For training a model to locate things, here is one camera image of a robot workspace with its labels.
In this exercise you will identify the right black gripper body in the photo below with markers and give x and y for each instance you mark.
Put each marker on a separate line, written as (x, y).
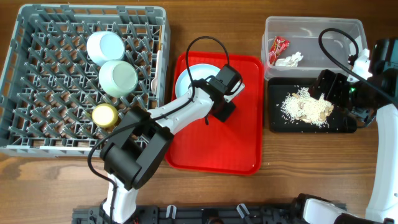
(338, 92)

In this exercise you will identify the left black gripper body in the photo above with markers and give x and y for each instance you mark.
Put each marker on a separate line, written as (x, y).
(225, 111)

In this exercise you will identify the rice and peanut leftovers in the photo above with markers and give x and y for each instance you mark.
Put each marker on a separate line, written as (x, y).
(299, 107)

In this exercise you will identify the large light blue plate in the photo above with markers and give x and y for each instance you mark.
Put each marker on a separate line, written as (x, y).
(198, 71)

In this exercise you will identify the white napkin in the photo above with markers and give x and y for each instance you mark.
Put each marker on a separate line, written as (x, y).
(291, 61)

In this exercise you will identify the red snack wrapper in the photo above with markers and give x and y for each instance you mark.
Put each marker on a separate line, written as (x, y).
(278, 46)

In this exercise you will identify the green bowl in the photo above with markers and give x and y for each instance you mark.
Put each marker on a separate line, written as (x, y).
(118, 78)

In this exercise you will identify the yellow plastic cup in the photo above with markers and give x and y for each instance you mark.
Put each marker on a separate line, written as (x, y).
(105, 115)

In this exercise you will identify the light blue bowl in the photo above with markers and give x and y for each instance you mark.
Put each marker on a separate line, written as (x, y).
(104, 46)

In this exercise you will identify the white plastic fork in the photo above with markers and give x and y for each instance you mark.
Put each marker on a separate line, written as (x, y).
(153, 83)

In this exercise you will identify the wooden chopstick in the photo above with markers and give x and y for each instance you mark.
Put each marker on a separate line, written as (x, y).
(160, 39)

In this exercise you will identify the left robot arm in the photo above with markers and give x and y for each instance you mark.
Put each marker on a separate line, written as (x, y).
(135, 149)

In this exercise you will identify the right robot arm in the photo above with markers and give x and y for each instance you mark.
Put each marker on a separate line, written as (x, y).
(377, 93)

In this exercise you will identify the clear plastic waste bin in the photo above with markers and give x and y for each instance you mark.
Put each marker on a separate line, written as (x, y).
(302, 33)

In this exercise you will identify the grey plastic dishwasher rack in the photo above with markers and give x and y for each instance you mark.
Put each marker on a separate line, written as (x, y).
(50, 86)

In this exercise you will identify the red plastic serving tray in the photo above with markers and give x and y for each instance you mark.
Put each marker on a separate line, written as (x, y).
(235, 146)

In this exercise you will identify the black rectangular food tray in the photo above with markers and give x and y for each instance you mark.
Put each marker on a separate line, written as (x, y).
(277, 91)

